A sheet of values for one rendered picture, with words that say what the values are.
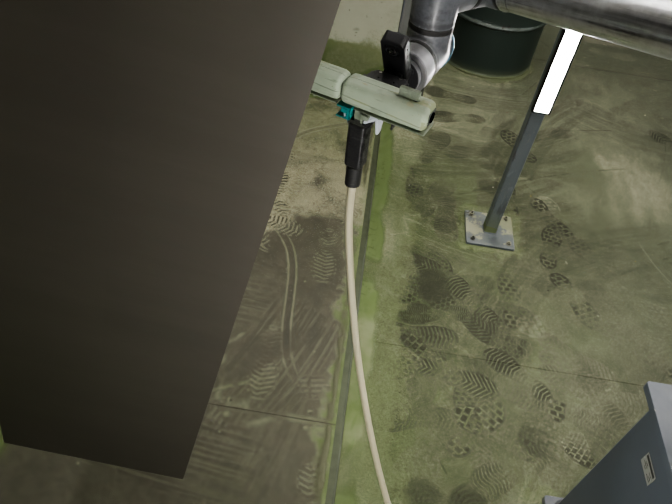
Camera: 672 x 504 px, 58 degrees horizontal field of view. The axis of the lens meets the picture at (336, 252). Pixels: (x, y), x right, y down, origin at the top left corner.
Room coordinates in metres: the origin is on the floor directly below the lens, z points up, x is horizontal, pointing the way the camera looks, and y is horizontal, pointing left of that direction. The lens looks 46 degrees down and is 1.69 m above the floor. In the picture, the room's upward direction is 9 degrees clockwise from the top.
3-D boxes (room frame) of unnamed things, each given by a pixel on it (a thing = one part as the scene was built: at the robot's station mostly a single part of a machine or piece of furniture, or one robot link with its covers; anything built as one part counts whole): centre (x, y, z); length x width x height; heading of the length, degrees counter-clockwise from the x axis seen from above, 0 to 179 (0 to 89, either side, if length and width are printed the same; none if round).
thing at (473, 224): (1.87, -0.62, 0.01); 0.20 x 0.20 x 0.01; 89
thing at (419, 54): (1.07, -0.08, 1.10); 0.10 x 0.05 x 0.09; 68
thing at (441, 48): (1.15, -0.12, 1.11); 0.12 x 0.09 x 0.10; 158
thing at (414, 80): (1.00, -0.05, 1.10); 0.12 x 0.08 x 0.09; 158
